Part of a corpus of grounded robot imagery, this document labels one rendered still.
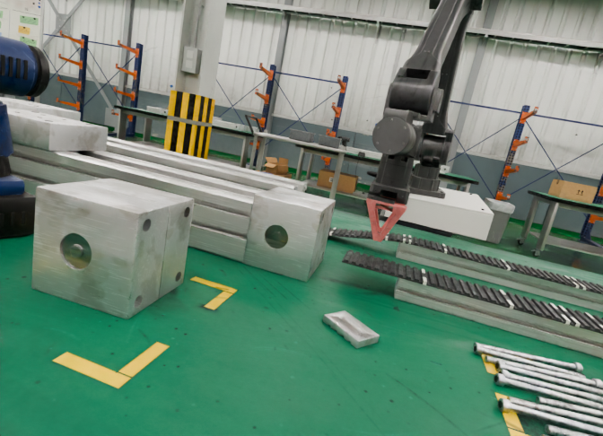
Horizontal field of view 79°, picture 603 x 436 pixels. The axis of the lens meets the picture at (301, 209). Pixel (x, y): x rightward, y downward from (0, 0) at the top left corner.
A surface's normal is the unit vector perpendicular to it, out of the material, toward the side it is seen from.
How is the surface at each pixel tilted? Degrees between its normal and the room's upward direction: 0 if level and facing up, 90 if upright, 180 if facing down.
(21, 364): 0
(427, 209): 90
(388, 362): 0
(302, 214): 90
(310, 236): 90
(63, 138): 90
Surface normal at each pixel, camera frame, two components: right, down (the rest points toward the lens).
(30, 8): 0.07, 0.22
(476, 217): -0.27, 0.15
